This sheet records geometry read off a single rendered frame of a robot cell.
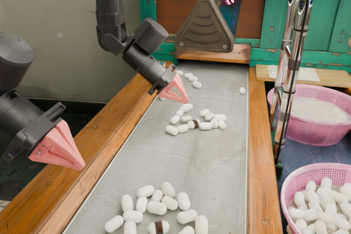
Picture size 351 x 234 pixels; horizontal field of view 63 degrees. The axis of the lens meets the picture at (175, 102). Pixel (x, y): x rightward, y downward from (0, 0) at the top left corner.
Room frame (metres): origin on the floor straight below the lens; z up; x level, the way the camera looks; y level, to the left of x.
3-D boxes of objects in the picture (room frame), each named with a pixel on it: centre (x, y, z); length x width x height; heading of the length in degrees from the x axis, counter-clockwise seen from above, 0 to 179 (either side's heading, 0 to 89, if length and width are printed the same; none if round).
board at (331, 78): (0.99, -0.47, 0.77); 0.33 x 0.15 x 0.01; 77
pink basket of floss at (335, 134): (0.78, -0.42, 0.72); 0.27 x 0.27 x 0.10
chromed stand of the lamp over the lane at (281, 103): (0.65, -0.18, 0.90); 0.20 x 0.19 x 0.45; 167
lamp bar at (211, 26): (0.68, -0.11, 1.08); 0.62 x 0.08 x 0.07; 167
